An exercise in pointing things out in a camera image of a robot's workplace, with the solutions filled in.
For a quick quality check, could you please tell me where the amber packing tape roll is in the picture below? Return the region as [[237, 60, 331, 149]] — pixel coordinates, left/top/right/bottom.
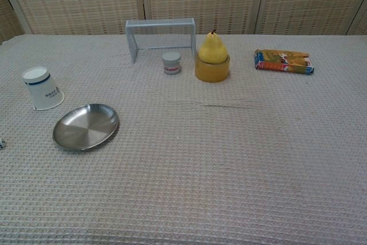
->
[[194, 54, 231, 84]]

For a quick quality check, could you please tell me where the light blue metal mesh rack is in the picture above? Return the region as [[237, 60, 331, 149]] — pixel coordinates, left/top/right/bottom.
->
[[125, 18, 197, 64]]

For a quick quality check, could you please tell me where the white paper cup blue stripe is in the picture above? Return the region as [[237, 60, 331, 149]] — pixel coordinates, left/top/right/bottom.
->
[[22, 67, 65, 111]]

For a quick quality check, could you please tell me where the colourful snack packet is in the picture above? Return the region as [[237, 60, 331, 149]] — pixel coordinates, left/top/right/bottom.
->
[[253, 48, 315, 77]]

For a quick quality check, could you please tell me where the yellow pear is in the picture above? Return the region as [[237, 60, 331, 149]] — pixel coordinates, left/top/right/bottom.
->
[[198, 29, 228, 64]]

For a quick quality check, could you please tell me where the small grey jar red label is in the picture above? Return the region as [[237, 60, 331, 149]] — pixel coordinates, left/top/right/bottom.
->
[[161, 52, 182, 76]]

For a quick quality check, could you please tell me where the beige waffle weave tablecloth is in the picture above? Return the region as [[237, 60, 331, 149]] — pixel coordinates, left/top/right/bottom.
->
[[0, 33, 367, 245]]

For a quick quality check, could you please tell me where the round metal plate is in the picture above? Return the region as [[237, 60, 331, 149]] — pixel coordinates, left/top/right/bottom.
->
[[52, 103, 120, 151]]

